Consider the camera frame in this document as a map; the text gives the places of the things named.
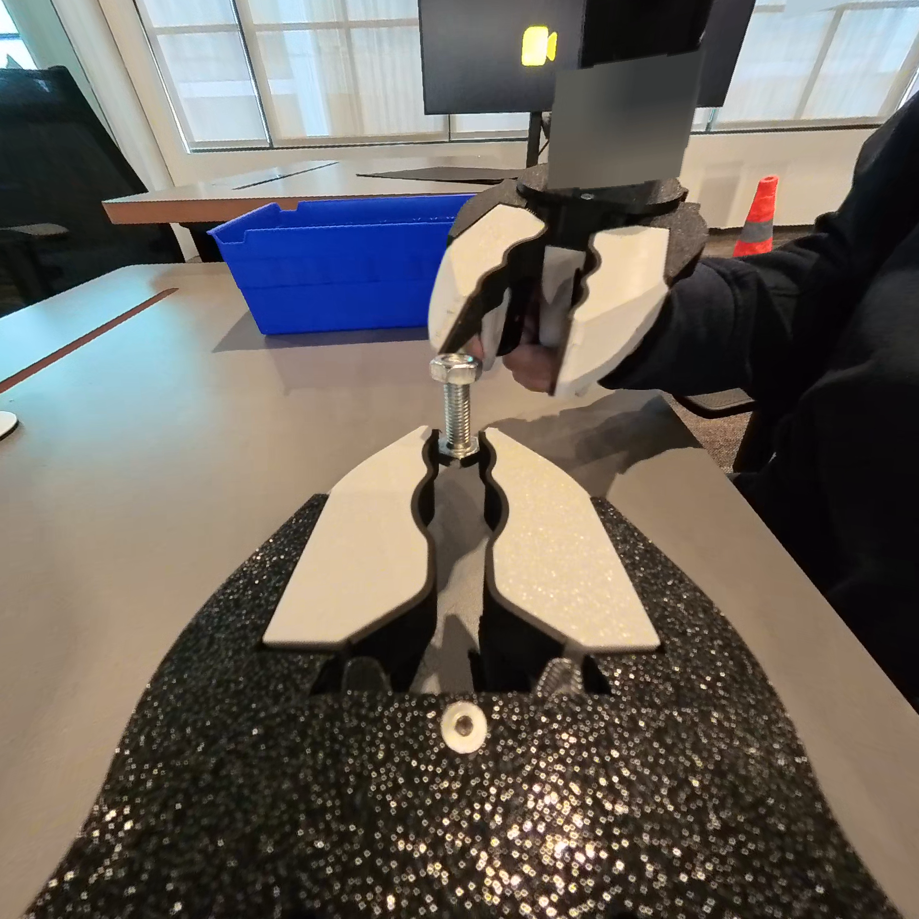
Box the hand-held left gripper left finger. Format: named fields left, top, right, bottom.
left=262, top=425, right=440, bottom=656

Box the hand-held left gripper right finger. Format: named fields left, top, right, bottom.
left=480, top=426, right=661, bottom=656

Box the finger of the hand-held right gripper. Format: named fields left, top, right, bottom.
left=428, top=203, right=552, bottom=373
left=549, top=226, right=673, bottom=400

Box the silver hex nut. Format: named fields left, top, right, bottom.
left=428, top=352, right=482, bottom=389

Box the blue plastic bin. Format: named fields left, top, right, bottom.
left=207, top=192, right=481, bottom=337

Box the silver hex bolt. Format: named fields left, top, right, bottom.
left=435, top=381, right=481, bottom=462

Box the person's right hand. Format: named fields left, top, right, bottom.
left=501, top=316, right=562, bottom=393

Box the black desk mat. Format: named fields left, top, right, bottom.
left=357, top=167, right=536, bottom=185

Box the orange traffic cone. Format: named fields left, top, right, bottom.
left=732, top=174, right=781, bottom=258

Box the black monitor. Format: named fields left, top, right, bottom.
left=418, top=0, right=756, bottom=169

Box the background desk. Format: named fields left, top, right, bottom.
left=102, top=154, right=536, bottom=225

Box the person's dark clothed torso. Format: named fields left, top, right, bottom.
left=725, top=93, right=919, bottom=708

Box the large window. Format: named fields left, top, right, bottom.
left=97, top=0, right=919, bottom=153

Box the black office chair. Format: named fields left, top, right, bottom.
left=0, top=66, right=186, bottom=317

